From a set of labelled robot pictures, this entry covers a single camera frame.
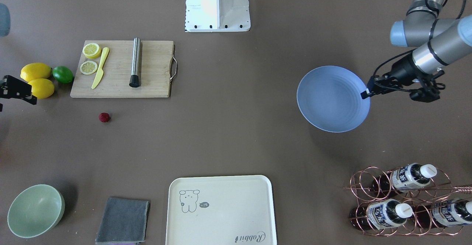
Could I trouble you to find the yellow plastic knife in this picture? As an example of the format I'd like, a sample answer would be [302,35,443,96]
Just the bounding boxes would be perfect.
[91,47,110,90]

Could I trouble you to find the cream rabbit tray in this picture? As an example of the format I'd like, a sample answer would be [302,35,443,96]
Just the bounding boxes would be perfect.
[166,175,278,245]

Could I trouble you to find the wooden cutting board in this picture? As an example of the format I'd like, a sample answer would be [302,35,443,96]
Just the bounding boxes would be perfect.
[70,40,176,98]

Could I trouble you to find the lemon slice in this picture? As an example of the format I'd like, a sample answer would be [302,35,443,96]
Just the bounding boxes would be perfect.
[82,43,102,59]
[79,61,99,75]

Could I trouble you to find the yellow lemon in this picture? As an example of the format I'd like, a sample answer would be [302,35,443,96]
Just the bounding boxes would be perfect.
[28,78,55,99]
[20,62,52,82]

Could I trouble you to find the lemon slice upper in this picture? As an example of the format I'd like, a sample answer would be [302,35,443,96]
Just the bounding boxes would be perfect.
[82,43,102,59]

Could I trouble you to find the red strawberry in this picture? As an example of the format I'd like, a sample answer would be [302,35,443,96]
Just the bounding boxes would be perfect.
[99,113,111,123]

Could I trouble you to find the dark bottle white cap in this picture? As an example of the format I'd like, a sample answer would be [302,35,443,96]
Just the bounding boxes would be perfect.
[369,163,438,198]

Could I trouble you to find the lemon slice lower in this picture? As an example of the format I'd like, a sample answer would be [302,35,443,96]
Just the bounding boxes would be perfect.
[79,61,99,75]

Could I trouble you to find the steel muddler rod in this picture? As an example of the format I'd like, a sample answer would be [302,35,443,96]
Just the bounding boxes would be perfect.
[129,38,142,87]

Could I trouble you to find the mint green bowl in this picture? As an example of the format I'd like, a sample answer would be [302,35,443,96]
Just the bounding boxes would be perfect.
[7,184,65,238]

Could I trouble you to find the white pillar base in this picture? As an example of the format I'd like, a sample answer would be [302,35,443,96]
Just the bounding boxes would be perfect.
[184,0,251,32]

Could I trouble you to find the green lime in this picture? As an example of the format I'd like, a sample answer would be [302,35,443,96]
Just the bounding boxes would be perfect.
[52,66,74,84]

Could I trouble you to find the grey folded cloth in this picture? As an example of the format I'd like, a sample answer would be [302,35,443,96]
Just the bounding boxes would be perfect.
[96,197,150,245]

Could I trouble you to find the copper wire bottle rack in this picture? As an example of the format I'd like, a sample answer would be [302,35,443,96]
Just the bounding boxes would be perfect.
[344,166,471,237]

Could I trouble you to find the blue plate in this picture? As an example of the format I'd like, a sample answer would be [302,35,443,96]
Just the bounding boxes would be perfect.
[296,65,371,133]

